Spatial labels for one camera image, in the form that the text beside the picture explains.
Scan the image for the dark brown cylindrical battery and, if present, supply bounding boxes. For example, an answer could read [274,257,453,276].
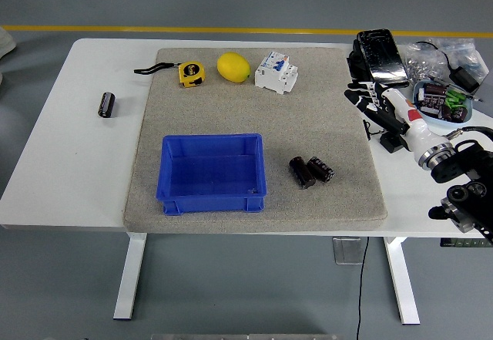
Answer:
[97,91,116,119]
[307,156,335,183]
[419,96,444,118]
[289,156,317,190]
[423,83,448,100]
[441,104,469,123]

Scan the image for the table control panel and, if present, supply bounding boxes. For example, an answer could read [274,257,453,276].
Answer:
[440,237,493,248]

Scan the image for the yellow tape measure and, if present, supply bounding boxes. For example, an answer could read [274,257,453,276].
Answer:
[133,60,206,89]

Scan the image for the black glossy handheld device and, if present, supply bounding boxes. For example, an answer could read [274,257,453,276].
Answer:
[346,28,411,89]

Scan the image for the black power adapter with cord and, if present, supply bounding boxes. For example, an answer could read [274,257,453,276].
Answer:
[415,41,481,93]

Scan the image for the light blue tray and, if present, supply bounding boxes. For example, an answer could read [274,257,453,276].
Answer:
[411,79,474,129]

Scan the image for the clear bag of screws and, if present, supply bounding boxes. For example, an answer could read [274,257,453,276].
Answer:
[400,38,487,86]

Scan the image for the silver floor plate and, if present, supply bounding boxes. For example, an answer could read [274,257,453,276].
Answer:
[332,237,365,266]

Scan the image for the green plastic parts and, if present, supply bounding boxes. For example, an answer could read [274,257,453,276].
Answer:
[444,89,468,109]

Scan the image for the white circuit breaker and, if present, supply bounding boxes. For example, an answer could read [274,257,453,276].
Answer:
[253,50,300,96]

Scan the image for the white table leg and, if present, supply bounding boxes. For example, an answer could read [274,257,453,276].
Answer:
[383,236,421,326]
[112,231,149,321]

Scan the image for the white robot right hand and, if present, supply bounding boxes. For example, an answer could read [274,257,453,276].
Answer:
[344,81,441,157]

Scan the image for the thin black pen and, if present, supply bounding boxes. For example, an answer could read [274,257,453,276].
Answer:
[429,77,483,103]

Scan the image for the blue plastic box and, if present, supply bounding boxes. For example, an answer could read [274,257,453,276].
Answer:
[155,133,267,216]

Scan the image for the black floor cable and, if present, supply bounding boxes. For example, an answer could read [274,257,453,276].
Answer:
[355,237,371,340]

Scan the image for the yellow lemon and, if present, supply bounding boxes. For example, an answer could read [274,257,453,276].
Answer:
[216,52,252,84]

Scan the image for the small black block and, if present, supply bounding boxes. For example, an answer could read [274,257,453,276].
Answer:
[379,133,406,154]

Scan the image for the grey-brown mat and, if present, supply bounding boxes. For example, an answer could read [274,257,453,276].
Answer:
[122,47,389,235]

